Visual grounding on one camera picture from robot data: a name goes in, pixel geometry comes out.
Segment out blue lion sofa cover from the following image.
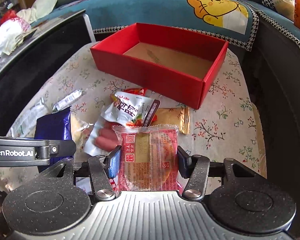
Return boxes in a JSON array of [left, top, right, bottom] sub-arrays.
[[34, 0, 300, 51]]

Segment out floral tablecloth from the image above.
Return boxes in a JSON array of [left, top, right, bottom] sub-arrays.
[[0, 44, 267, 176]]

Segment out black glossy coffee table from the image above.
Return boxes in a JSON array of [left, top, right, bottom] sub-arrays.
[[0, 10, 94, 136]]

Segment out red cardboard box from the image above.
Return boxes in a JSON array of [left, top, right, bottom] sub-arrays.
[[91, 23, 228, 109]]

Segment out blue snack packet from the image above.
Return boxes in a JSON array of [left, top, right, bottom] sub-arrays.
[[34, 107, 74, 173]]

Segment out white red plastic bag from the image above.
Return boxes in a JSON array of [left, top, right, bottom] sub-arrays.
[[0, 8, 38, 57]]

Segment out white long snack packet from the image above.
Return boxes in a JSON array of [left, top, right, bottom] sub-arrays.
[[10, 97, 49, 137]]

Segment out Kaprons wafer packet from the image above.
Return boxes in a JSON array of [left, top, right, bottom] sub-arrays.
[[52, 89, 83, 112]]

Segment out round pastry clear wrapper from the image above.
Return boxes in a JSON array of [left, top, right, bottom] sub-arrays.
[[70, 114, 94, 143]]

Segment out red yellow snack packet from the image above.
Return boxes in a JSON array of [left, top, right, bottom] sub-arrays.
[[124, 88, 147, 96]]

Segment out vacuum packed pink sausages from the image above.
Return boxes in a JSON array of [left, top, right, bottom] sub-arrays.
[[83, 117, 121, 157]]

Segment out red mooncake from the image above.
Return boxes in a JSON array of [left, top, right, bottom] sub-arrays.
[[113, 124, 180, 191]]

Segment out white duck snack pouch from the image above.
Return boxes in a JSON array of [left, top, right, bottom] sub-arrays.
[[101, 91, 160, 127]]

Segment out gold foil snack packet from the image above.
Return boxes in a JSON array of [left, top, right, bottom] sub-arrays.
[[152, 107, 190, 134]]

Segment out white cloth on sofa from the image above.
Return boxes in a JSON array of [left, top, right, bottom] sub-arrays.
[[17, 0, 57, 24]]

